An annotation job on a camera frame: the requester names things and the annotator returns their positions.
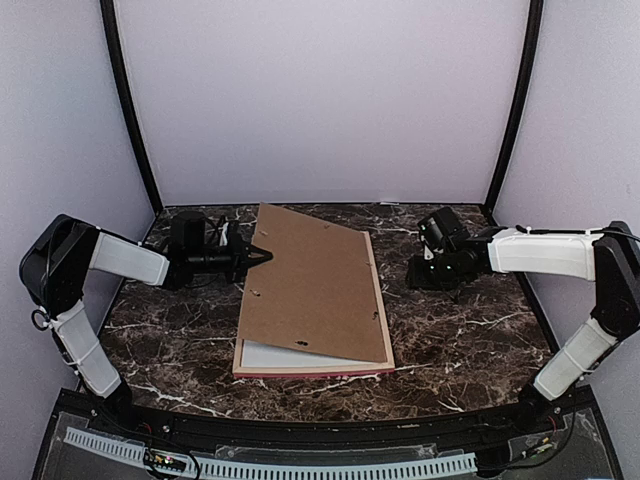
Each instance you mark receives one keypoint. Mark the light wooden picture frame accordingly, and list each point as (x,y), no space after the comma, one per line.
(369,368)

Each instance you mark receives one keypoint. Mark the white slotted cable duct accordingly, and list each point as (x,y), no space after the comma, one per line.
(166,463)

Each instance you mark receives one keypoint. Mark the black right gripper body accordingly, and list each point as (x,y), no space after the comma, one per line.
(440,276)

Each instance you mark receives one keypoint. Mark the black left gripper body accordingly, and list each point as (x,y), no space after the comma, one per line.
(231,261)

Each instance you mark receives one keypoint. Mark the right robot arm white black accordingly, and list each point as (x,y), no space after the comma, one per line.
(607,257)

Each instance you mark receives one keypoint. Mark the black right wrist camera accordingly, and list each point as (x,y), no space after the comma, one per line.
(442,230)

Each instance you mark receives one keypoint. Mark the black corner post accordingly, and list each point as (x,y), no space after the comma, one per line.
(119,72)
(521,88)

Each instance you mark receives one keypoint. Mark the black right corner post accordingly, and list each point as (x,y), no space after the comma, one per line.
(521,88)

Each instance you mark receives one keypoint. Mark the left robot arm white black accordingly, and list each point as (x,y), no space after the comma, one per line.
(55,268)

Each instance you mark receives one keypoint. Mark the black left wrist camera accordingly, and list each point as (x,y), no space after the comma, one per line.
(187,231)

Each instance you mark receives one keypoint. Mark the black left corner post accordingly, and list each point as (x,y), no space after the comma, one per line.
(119,72)

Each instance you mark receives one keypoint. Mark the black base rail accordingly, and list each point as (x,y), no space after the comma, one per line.
(569,442)

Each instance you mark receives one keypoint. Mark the brown cardboard backing board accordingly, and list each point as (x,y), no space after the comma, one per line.
(317,294)

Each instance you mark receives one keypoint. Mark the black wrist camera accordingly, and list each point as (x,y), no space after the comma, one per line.
(187,231)
(442,230)

